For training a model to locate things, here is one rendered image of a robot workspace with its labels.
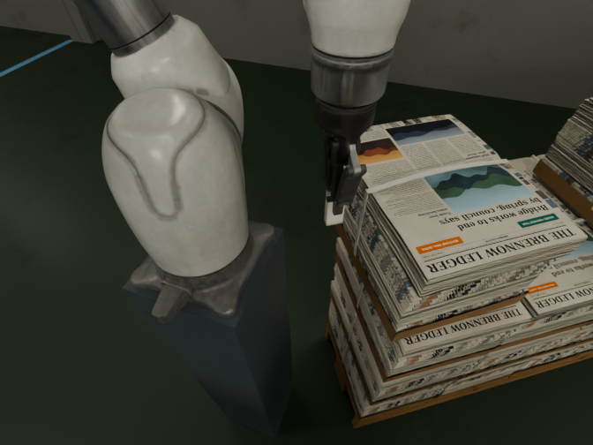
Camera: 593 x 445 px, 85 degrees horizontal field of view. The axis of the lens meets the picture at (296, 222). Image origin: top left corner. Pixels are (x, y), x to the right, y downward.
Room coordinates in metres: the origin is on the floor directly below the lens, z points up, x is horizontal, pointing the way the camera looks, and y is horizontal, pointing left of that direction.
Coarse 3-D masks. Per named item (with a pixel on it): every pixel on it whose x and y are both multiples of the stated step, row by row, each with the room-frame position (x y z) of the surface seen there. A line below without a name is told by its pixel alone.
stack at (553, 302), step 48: (336, 288) 0.55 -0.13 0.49; (528, 288) 0.35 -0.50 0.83; (576, 288) 0.34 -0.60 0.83; (336, 336) 0.49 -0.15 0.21; (384, 336) 0.28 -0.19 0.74; (432, 336) 0.25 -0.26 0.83; (480, 336) 0.26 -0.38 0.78; (528, 336) 0.31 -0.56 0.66; (576, 336) 0.36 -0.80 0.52; (384, 384) 0.22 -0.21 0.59
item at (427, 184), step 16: (464, 160) 0.49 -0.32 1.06; (480, 160) 0.49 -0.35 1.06; (384, 176) 0.45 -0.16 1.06; (400, 176) 0.45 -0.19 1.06; (432, 176) 0.45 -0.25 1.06; (448, 176) 0.45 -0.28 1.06; (464, 176) 0.45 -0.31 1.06; (480, 176) 0.45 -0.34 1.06; (384, 192) 0.41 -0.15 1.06; (400, 192) 0.41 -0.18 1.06; (416, 192) 0.41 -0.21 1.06; (368, 208) 0.41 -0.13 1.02; (368, 224) 0.40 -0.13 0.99; (352, 240) 0.43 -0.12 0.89
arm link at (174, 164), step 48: (144, 96) 0.35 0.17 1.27; (192, 96) 0.35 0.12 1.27; (144, 144) 0.28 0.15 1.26; (192, 144) 0.29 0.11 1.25; (240, 144) 0.42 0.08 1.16; (144, 192) 0.26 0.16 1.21; (192, 192) 0.26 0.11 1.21; (240, 192) 0.31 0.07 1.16; (144, 240) 0.25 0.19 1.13; (192, 240) 0.25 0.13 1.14; (240, 240) 0.29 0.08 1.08
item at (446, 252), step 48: (432, 192) 0.41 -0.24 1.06; (480, 192) 0.40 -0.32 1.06; (528, 192) 0.40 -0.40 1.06; (384, 240) 0.35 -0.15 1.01; (432, 240) 0.30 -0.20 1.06; (480, 240) 0.30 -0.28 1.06; (528, 240) 0.30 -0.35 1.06; (576, 240) 0.30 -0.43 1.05; (384, 288) 0.30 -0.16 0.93; (432, 288) 0.24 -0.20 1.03; (480, 288) 0.28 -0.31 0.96
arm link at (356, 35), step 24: (312, 0) 0.35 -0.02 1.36; (336, 0) 0.33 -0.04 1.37; (360, 0) 0.33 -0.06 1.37; (384, 0) 0.33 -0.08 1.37; (408, 0) 0.35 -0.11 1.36; (312, 24) 0.36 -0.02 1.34; (336, 24) 0.33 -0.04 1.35; (360, 24) 0.33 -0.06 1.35; (384, 24) 0.33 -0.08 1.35; (336, 48) 0.34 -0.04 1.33; (360, 48) 0.33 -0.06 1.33; (384, 48) 0.34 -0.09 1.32
